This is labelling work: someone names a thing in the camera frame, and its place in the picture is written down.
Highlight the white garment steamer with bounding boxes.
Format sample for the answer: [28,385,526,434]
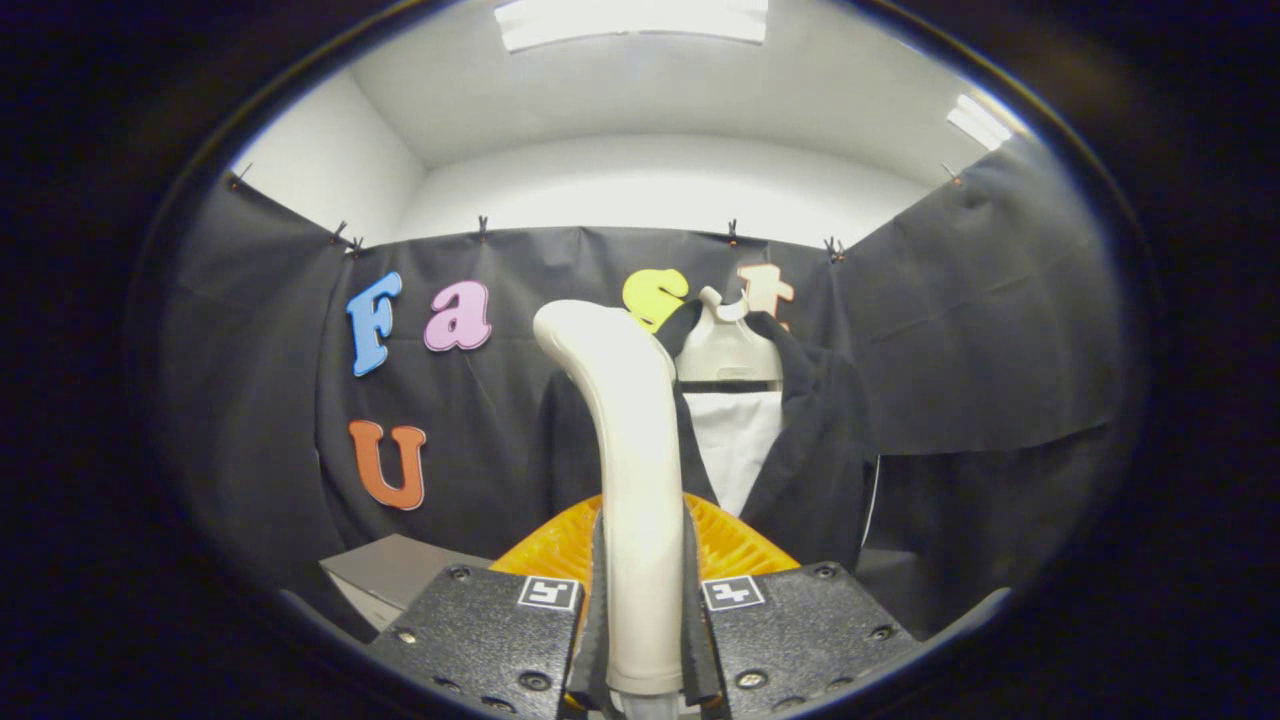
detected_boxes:
[533,300,689,701]

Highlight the ceiling light panel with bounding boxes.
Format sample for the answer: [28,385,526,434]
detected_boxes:
[495,0,769,53]
[948,95,1013,151]

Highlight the black backdrop cloth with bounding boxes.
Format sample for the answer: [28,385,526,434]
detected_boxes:
[150,135,1136,641]

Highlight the row of black cloth clips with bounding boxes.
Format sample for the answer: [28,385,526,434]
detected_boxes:
[228,162,966,263]

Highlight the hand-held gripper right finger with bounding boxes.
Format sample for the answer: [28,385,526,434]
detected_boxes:
[682,493,921,720]

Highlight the black jacket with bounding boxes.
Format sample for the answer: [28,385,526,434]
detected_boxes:
[540,300,879,571]

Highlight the white mannequin torso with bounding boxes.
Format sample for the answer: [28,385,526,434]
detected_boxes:
[675,286,786,519]

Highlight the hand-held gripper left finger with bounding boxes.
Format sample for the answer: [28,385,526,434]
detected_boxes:
[365,493,609,720]

